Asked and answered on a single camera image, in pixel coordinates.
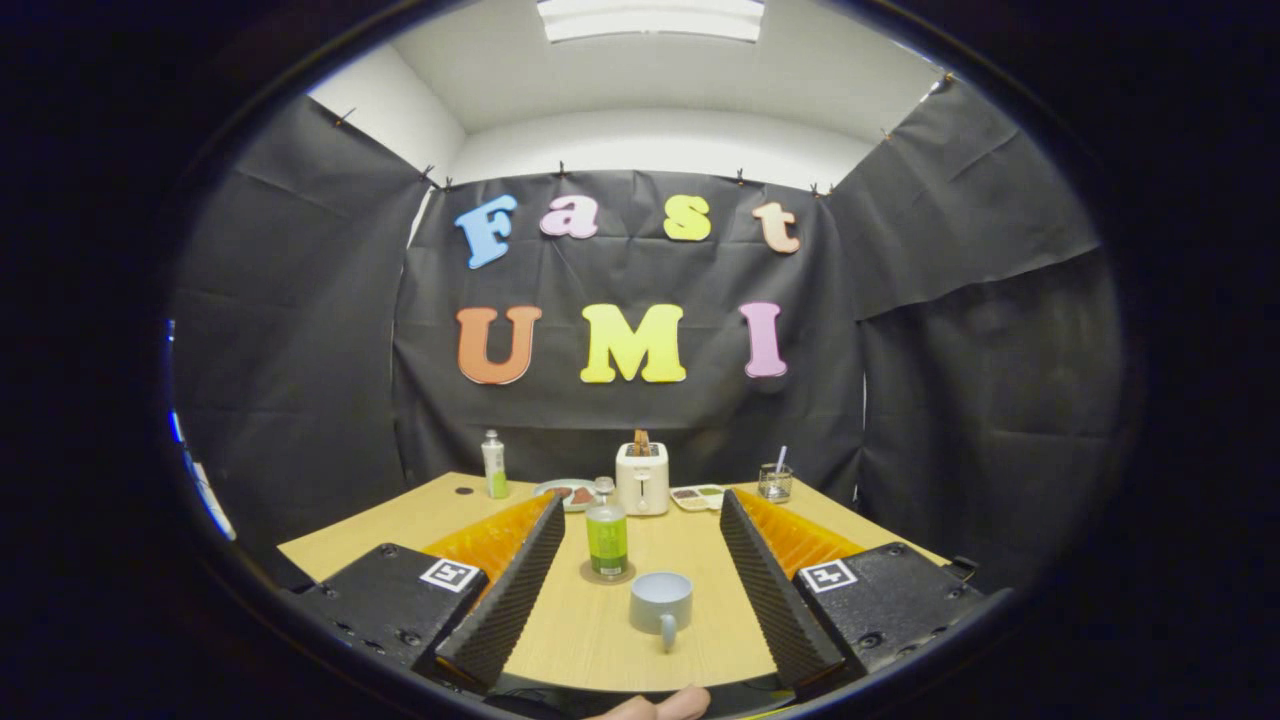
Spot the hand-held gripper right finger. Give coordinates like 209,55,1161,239
719,488,1001,691

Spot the pale green plate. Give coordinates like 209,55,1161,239
533,478,598,513

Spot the pale grey cup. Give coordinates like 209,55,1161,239
629,571,694,654

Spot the black backdrop cloth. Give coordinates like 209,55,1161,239
170,75,1126,591

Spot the large ceiling light panel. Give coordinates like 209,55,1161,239
536,0,766,43

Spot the clear green juice bottle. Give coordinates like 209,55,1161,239
585,477,630,579

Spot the wooden table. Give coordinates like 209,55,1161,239
277,472,951,696

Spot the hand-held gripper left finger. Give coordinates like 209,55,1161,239
290,490,568,691

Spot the small white green bottle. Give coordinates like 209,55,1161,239
481,430,509,500

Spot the white toaster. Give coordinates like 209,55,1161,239
615,442,670,517

